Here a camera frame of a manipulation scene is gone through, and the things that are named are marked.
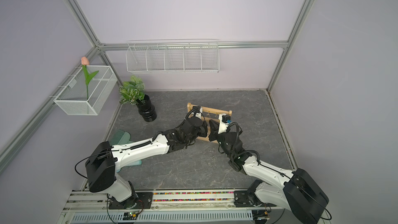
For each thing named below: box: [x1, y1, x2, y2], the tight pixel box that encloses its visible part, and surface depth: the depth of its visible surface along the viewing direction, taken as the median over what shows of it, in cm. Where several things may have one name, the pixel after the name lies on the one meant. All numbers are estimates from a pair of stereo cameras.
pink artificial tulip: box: [80, 56, 99, 101], surface depth 82 cm
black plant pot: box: [135, 94, 158, 122], surface depth 99 cm
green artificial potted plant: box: [118, 75, 145, 105], surface depth 86 cm
